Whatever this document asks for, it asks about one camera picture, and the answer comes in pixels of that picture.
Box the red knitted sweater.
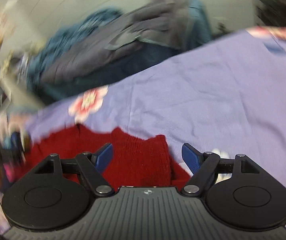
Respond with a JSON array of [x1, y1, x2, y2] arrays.
[[15, 125, 190, 190]]

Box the navy patterned clothes pile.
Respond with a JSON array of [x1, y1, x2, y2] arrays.
[[0, 114, 32, 193]]

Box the purple floral bed sheet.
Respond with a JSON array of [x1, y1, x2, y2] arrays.
[[26, 27, 286, 187]]

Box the white control panel appliance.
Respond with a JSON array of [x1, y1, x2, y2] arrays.
[[0, 72, 44, 114]]

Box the folded grey towel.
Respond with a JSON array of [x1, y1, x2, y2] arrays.
[[104, 0, 213, 51]]

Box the blue crumpled blanket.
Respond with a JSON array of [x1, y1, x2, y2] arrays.
[[26, 7, 122, 89]]

